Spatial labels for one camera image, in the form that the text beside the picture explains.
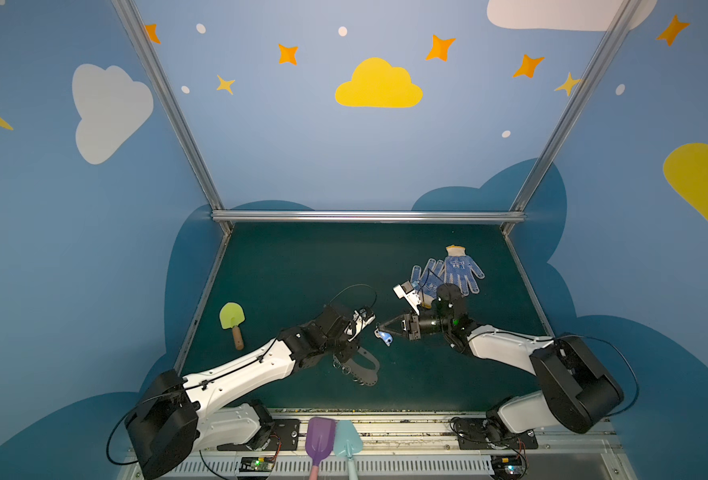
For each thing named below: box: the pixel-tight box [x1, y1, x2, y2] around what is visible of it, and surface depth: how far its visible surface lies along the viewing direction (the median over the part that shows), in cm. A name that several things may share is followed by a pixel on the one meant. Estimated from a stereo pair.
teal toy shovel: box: [334, 420, 363, 480], surface depth 74 cm
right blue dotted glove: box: [444, 245, 485, 296], surface depth 110 cm
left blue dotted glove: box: [410, 258, 445, 308], surface depth 110 cm
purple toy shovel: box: [305, 418, 337, 480], surface depth 75 cm
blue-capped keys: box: [374, 328, 393, 347], surface depth 78 cm
